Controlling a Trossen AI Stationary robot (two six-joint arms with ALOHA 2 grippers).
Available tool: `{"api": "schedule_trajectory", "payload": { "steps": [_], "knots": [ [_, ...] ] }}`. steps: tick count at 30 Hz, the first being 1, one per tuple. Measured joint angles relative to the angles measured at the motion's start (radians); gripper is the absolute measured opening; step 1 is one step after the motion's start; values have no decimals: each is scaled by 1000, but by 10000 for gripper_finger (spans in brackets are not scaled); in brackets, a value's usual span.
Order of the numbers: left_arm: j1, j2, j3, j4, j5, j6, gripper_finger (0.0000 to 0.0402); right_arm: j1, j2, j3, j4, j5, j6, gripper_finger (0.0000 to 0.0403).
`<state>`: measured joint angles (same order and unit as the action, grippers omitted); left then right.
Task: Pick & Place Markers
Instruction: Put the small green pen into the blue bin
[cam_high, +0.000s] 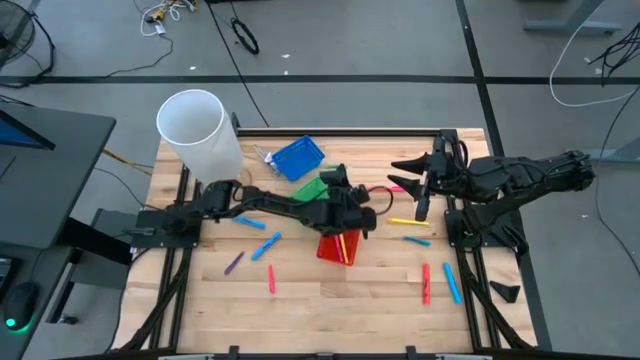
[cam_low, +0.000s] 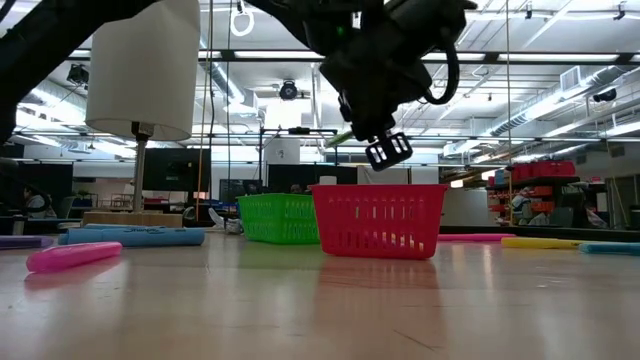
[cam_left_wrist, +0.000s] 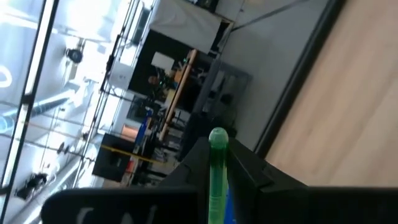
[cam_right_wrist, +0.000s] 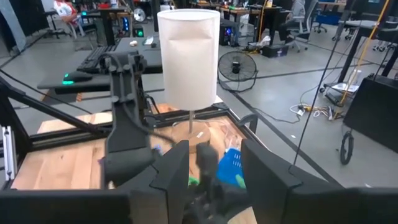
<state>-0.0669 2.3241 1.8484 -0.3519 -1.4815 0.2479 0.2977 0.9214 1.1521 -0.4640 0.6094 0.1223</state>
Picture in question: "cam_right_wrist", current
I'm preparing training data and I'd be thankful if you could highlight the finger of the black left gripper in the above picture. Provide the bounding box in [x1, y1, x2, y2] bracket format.
[196, 143, 220, 188]

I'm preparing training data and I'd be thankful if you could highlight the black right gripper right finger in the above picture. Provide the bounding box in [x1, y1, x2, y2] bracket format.
[241, 139, 343, 224]

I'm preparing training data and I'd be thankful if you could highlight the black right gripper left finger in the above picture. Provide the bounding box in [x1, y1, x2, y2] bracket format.
[127, 140, 190, 224]

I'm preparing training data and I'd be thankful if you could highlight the green highlighter marker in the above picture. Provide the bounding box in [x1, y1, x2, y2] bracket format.
[234, 173, 247, 190]

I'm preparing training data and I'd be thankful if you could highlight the blue plastic basket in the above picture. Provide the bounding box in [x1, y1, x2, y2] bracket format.
[216, 147, 245, 187]

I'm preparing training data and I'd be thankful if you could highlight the black floor fan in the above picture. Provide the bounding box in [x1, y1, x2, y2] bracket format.
[216, 50, 259, 93]

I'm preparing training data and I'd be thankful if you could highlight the black office desk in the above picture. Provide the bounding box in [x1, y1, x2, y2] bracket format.
[36, 36, 164, 96]

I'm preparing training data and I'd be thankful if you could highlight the black cabinet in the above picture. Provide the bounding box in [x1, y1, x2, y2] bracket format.
[343, 74, 398, 153]

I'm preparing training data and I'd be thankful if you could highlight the black computer tower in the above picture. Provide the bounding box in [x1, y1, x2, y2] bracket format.
[219, 20, 240, 47]

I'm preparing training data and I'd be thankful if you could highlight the black computer mouse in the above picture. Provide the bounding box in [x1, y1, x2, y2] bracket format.
[62, 70, 94, 85]

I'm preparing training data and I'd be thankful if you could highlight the black keyboard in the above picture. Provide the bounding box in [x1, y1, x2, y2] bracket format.
[76, 44, 121, 74]

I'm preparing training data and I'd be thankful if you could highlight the white office chair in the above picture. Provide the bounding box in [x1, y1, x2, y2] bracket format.
[278, 0, 317, 53]

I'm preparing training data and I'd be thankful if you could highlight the black coiled cable loop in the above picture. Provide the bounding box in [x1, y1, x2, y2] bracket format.
[339, 130, 355, 166]

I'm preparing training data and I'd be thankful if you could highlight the power strip with white cables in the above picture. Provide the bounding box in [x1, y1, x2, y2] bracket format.
[289, 102, 343, 121]

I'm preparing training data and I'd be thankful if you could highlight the thin black cable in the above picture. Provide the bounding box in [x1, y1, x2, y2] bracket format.
[292, 0, 349, 167]

